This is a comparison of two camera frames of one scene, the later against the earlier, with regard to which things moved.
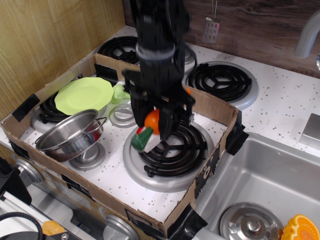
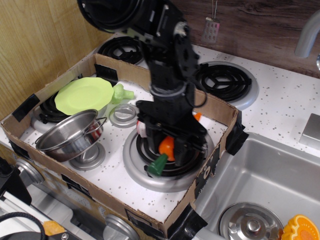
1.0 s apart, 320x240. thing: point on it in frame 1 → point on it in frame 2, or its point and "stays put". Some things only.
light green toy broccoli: (119, 94) stays put
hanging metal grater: (210, 31) stays put
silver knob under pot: (90, 159) stays put
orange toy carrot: (152, 123) → (167, 149)
